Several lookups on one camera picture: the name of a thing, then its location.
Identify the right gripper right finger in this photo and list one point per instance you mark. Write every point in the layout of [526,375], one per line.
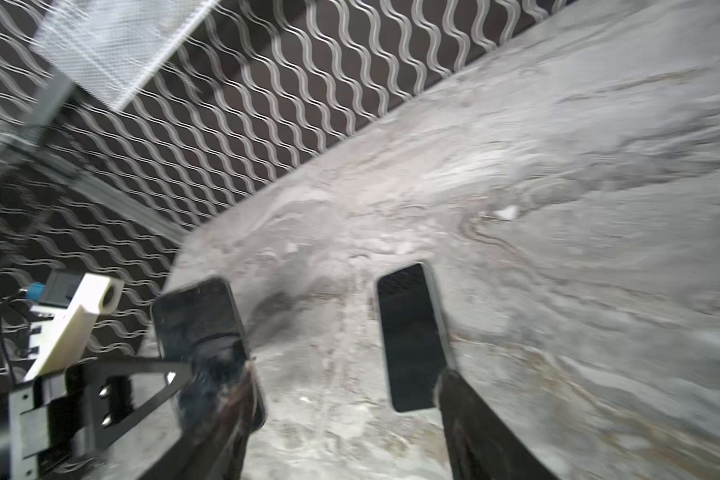
[480,445]

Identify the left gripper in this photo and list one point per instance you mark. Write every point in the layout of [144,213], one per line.
[73,413]

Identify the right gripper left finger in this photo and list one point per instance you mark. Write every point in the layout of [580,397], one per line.
[217,447]

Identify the light teal phone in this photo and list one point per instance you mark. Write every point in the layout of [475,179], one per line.
[414,336]

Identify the black phone screen up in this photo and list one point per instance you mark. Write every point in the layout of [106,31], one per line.
[200,324]

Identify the white mesh basket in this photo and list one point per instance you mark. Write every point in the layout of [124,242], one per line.
[112,48]

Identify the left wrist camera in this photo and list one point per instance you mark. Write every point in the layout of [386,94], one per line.
[64,311]

